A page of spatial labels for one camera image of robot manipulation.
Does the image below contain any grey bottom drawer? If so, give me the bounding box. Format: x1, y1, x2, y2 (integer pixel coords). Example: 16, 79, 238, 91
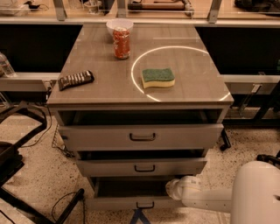
87, 176, 183, 210

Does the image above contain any blue tape cross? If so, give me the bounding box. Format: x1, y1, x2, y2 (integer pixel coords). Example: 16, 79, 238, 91
129, 209, 151, 224

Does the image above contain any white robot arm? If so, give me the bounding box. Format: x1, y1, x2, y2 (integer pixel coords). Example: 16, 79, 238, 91
165, 161, 280, 224

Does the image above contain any orange soda can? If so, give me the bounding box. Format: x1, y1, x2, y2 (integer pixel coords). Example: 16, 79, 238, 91
113, 27, 130, 60

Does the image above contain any white bowl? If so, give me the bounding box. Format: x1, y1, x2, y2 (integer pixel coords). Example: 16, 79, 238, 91
106, 18, 134, 35

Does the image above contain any grey drawer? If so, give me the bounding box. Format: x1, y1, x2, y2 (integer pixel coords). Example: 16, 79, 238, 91
87, 176, 183, 210
59, 124, 223, 151
77, 157, 207, 177

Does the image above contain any grey top drawer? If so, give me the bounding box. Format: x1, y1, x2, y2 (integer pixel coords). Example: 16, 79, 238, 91
59, 124, 223, 151

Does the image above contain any dark snack bar packet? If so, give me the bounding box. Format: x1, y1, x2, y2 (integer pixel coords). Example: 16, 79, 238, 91
58, 70, 95, 91

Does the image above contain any black chair caster base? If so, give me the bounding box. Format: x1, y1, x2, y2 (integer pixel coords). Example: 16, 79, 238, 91
256, 151, 280, 168

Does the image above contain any black floor cable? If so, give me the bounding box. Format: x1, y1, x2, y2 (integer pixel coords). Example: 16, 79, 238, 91
51, 192, 86, 224

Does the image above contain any green yellow sponge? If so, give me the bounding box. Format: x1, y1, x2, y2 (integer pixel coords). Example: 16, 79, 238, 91
142, 68, 175, 88

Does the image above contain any grey wooden drawer cabinet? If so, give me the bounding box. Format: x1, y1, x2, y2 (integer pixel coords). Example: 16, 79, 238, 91
46, 23, 235, 182

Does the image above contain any clear plastic water bottle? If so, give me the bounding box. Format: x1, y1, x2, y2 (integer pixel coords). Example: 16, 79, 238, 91
0, 52, 17, 77

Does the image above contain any grey middle drawer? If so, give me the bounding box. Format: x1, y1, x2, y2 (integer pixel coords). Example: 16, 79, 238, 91
77, 157, 207, 177

